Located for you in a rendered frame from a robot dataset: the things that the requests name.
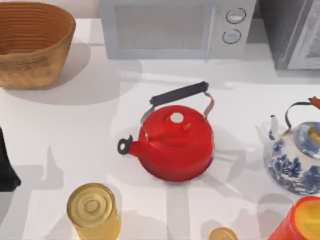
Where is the blue and white teapot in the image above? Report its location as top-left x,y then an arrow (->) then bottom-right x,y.
263,95 -> 320,196

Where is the pale microwave oven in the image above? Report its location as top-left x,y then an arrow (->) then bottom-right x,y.
97,0 -> 258,61

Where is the woven brown basket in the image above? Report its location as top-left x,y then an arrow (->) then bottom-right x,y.
0,1 -> 77,89

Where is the red kettle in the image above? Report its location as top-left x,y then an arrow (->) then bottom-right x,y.
117,80 -> 216,183

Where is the large gold can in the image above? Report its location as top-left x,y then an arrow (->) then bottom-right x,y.
66,182 -> 121,240

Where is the microwave knob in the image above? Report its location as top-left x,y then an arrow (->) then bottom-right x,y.
225,7 -> 247,25
221,28 -> 242,45

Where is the red container with yellow lid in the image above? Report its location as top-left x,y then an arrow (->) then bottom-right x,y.
266,195 -> 320,240

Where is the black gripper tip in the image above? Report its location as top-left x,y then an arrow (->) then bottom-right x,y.
0,127 -> 22,193

